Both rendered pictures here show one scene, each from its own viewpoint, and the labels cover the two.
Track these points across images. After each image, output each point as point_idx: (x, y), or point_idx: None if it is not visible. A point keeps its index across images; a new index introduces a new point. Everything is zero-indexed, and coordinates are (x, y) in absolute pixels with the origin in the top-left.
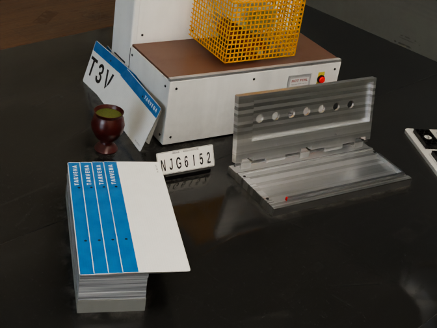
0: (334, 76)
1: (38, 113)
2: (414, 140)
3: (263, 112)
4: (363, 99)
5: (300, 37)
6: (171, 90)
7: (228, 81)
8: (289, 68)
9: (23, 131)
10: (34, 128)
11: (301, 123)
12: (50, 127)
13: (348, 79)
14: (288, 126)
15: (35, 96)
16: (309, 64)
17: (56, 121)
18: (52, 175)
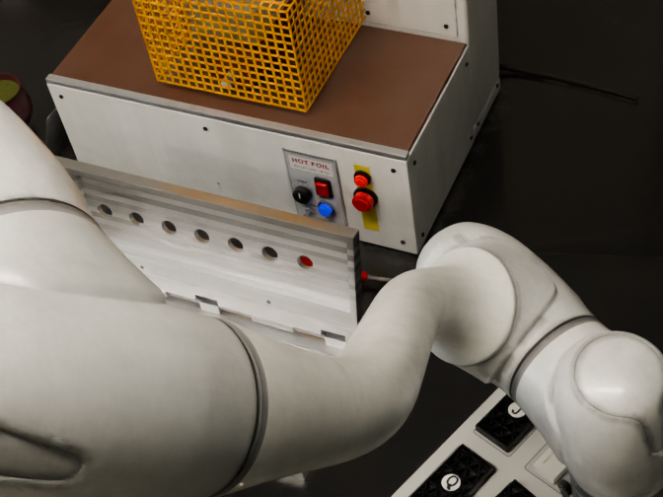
0: (400, 183)
1: (45, 39)
2: (489, 399)
3: (109, 204)
4: (335, 264)
5: (434, 67)
6: (54, 97)
7: (154, 114)
8: (278, 135)
9: None
10: (3, 64)
11: (194, 251)
12: (22, 70)
13: (293, 214)
14: (168, 247)
15: (87, 7)
16: (325, 141)
17: (43, 63)
18: None
